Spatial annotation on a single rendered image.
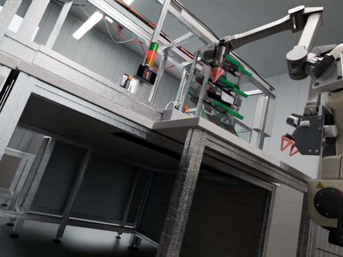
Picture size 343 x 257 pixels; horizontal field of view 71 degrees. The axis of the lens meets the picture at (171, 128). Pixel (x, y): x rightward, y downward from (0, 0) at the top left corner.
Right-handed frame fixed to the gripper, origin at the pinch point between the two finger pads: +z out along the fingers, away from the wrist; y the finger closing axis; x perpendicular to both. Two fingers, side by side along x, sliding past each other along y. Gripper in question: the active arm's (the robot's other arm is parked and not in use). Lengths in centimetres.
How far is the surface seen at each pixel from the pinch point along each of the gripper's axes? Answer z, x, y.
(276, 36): -190, -98, -187
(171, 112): 29.3, 6.0, 24.5
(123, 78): 16.7, -16.7, 41.4
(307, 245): 68, 35, -50
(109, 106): 38, 8, 52
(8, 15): 25, 3, 88
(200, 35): -81, -73, -36
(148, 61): -4.5, -29.1, 26.1
